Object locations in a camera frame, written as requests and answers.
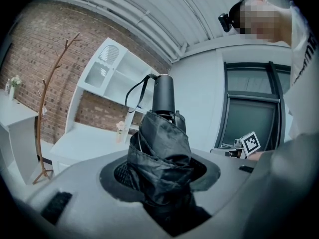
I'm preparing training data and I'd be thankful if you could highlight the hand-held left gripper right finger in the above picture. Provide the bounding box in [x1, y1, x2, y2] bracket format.
[178, 132, 319, 239]

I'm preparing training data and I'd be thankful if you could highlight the small pink flower vase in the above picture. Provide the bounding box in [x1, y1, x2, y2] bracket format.
[115, 120, 126, 144]

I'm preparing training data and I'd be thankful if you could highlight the black head camera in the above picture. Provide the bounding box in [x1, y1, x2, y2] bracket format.
[218, 13, 236, 33]

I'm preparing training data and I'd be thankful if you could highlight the wooden branch coat rack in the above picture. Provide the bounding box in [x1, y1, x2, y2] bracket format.
[31, 32, 83, 185]

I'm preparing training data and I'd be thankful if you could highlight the person's head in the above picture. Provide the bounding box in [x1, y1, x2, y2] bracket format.
[234, 0, 293, 47]

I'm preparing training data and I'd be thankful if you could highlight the black umbrella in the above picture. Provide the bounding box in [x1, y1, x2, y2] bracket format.
[124, 73, 213, 237]

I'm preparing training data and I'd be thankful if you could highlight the white side table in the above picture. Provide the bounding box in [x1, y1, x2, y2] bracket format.
[0, 88, 40, 185]

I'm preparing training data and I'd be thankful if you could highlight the white hutch cabinet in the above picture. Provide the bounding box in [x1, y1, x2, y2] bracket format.
[65, 36, 161, 137]

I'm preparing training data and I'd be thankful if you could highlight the white desk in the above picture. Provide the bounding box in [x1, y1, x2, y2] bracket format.
[49, 121, 142, 177]

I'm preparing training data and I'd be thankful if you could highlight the dark framed window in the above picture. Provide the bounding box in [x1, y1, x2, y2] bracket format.
[214, 60, 293, 152]

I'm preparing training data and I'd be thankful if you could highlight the person's white t-shirt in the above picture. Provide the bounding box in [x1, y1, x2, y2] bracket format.
[283, 0, 319, 140]

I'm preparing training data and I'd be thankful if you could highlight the black head strap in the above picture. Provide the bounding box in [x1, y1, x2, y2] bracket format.
[228, 0, 255, 26]

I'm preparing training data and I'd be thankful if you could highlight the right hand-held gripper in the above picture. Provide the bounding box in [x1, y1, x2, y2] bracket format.
[210, 131, 262, 160]

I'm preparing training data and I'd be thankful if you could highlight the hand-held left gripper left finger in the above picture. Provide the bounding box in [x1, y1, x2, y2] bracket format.
[15, 150, 172, 239]

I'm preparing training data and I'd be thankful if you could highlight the white vase with flowers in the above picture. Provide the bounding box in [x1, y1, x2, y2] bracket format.
[7, 75, 23, 101]

